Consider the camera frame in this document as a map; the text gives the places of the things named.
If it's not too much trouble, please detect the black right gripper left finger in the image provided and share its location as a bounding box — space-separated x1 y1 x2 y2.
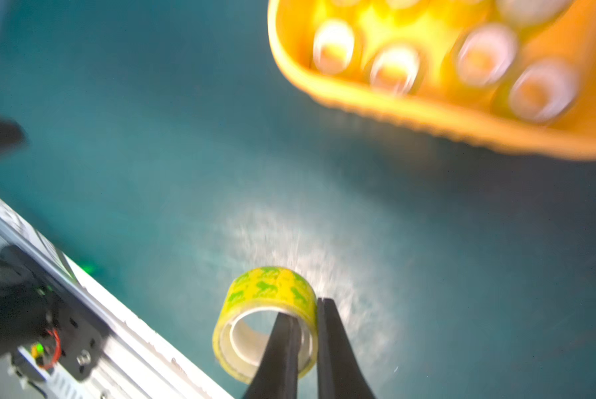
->
243 314 302 399

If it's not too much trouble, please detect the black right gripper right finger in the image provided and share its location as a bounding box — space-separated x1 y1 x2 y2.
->
317 298 375 398

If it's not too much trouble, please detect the transparent tape roll eight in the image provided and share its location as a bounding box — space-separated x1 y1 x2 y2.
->
213 266 318 384

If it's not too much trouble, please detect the transparent tape roll six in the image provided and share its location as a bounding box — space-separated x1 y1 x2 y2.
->
367 43 424 96

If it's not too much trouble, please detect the transparent tape roll five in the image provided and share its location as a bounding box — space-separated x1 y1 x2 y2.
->
312 18 356 75

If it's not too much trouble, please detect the transparent tape roll ten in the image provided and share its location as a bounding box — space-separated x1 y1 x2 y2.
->
508 58 582 124

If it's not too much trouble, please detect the transparent tape roll seven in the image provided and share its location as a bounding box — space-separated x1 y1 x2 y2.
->
453 23 519 87

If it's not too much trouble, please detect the transparent tape roll four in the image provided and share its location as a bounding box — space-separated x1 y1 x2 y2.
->
495 0 573 28

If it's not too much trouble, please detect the yellow plastic storage box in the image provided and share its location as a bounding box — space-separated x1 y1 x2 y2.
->
267 1 596 161

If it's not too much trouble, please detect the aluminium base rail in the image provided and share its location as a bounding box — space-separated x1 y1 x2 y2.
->
0 199 227 398

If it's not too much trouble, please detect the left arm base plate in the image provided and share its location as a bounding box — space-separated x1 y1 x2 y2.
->
0 244 111 382

